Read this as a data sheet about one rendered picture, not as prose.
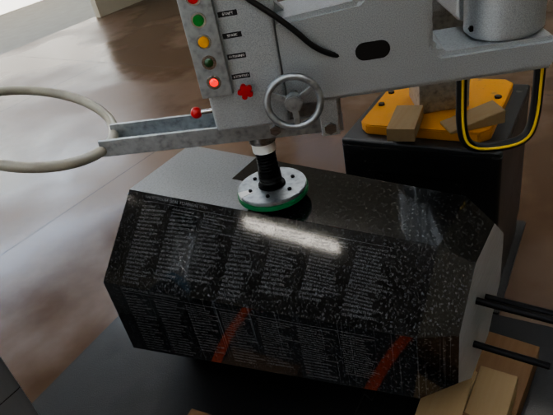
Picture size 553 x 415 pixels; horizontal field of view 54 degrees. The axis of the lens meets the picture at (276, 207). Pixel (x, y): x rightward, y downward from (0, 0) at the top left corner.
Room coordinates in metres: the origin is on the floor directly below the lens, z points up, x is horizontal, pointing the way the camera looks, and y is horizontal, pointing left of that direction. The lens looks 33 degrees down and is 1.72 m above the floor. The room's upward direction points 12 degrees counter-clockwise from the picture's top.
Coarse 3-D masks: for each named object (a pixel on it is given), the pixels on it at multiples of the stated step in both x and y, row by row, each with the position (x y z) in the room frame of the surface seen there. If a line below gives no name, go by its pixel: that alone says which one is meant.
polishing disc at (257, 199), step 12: (288, 168) 1.50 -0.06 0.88; (252, 180) 1.47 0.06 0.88; (288, 180) 1.43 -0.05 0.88; (300, 180) 1.41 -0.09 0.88; (264, 192) 1.39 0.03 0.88; (276, 192) 1.37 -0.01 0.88; (288, 192) 1.36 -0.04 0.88; (300, 192) 1.35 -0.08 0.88; (252, 204) 1.34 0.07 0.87; (264, 204) 1.32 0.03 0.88; (276, 204) 1.32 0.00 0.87; (288, 204) 1.32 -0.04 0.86
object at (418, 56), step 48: (288, 0) 1.48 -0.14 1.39; (336, 0) 1.34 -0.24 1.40; (384, 0) 1.27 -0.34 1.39; (288, 48) 1.31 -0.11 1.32; (336, 48) 1.29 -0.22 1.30; (384, 48) 1.27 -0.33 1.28; (432, 48) 1.27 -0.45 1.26; (480, 48) 1.25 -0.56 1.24; (528, 48) 1.22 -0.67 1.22; (336, 96) 1.30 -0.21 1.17
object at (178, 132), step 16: (304, 112) 1.45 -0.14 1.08; (112, 128) 1.54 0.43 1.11; (128, 128) 1.54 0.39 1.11; (144, 128) 1.53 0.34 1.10; (160, 128) 1.52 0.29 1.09; (176, 128) 1.51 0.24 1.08; (192, 128) 1.51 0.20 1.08; (208, 128) 1.39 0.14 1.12; (240, 128) 1.37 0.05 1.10; (256, 128) 1.36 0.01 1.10; (272, 128) 1.35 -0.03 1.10; (304, 128) 1.34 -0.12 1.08; (320, 128) 1.34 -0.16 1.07; (336, 128) 1.30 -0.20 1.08; (112, 144) 1.43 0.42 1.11; (128, 144) 1.42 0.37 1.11; (144, 144) 1.42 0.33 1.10; (160, 144) 1.41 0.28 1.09; (176, 144) 1.40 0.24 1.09; (192, 144) 1.39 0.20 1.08; (208, 144) 1.39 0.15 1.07
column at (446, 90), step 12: (444, 24) 1.87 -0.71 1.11; (456, 24) 1.87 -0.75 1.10; (444, 84) 1.87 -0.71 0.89; (468, 84) 1.87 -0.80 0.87; (420, 96) 1.88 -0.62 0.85; (432, 96) 1.88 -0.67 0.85; (444, 96) 1.87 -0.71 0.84; (468, 96) 1.87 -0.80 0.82; (432, 108) 1.88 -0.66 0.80; (444, 108) 1.87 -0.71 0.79
